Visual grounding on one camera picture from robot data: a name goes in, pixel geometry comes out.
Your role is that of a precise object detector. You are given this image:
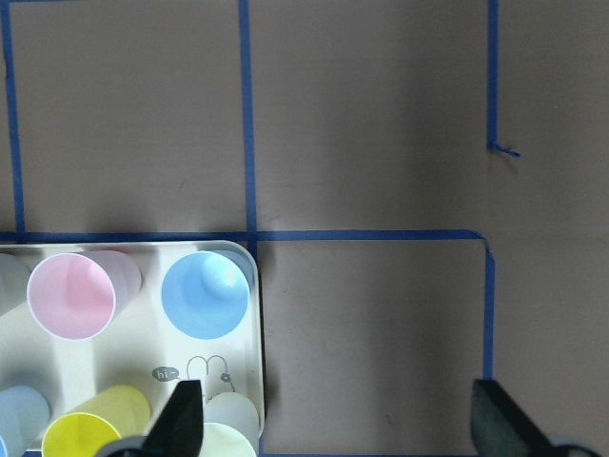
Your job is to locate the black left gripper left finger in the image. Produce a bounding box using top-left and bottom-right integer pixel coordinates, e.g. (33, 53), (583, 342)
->
(142, 380), (204, 457)

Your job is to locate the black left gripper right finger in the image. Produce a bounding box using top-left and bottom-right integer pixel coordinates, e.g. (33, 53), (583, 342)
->
(471, 379), (561, 457)

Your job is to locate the light blue plastic cup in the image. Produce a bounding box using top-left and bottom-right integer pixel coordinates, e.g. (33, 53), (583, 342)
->
(161, 250), (250, 340)

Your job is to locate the pale cream plastic cup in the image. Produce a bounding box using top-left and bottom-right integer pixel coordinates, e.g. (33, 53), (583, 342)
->
(199, 392), (260, 457)

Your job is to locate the yellow plastic cup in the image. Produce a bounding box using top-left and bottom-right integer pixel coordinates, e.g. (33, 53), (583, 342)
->
(41, 385), (151, 457)

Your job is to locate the pink plastic cup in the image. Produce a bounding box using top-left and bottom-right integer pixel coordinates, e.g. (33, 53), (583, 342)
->
(27, 250), (142, 341)

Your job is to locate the grey plastic cup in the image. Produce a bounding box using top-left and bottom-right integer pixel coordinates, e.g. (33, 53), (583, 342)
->
(1, 253), (30, 316)

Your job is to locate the cream plastic tray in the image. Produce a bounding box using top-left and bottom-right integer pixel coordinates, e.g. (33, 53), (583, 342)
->
(1, 240), (265, 447)

